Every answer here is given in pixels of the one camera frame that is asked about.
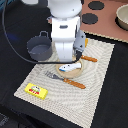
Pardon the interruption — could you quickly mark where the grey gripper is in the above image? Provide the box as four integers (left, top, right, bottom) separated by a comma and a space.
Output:
73, 29, 88, 58

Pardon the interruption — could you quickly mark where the orange toy bread loaf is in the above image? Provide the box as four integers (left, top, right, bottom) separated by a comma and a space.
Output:
84, 37, 90, 47

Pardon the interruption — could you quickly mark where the white toy fish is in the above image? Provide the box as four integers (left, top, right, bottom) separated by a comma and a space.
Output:
59, 63, 82, 72

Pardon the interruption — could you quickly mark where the grey cooking pot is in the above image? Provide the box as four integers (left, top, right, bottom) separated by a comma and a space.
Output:
27, 31, 52, 61

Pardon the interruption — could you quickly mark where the yellow butter box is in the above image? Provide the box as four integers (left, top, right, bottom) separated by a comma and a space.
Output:
24, 83, 48, 99

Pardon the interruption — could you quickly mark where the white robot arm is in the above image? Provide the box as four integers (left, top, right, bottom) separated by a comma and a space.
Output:
21, 0, 82, 62

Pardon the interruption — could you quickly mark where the round wooden plate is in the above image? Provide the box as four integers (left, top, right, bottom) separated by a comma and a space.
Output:
56, 60, 84, 78

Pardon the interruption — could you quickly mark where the cream bowl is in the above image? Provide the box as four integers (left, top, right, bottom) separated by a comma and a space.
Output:
116, 4, 128, 31

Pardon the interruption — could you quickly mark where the woven beige placemat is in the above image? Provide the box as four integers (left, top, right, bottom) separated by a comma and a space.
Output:
14, 39, 114, 128

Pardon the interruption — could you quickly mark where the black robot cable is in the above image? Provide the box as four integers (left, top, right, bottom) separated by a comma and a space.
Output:
1, 0, 84, 65

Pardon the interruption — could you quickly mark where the knife with wooden handle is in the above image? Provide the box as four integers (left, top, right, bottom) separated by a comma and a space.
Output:
81, 55, 98, 62

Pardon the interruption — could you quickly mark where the fork with wooden handle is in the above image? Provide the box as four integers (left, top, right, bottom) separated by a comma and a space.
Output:
45, 71, 86, 89

